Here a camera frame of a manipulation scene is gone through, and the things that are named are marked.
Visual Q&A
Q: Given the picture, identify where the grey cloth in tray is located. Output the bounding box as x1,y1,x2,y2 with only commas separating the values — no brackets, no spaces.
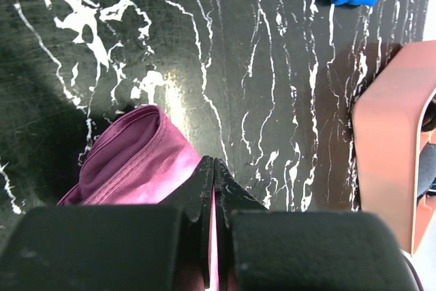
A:
417,143,435,197

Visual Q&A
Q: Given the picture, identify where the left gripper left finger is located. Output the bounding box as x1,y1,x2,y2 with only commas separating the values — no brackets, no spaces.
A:
161,156,214,290

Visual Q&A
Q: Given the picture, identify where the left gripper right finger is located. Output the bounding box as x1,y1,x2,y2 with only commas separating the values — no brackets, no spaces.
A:
213,158,266,290

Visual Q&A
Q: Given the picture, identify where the magenta cloth napkin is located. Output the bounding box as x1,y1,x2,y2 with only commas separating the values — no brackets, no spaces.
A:
59,105,219,290

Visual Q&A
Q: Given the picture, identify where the pink compartment tray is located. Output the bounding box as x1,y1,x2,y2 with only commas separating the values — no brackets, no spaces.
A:
352,41,435,255

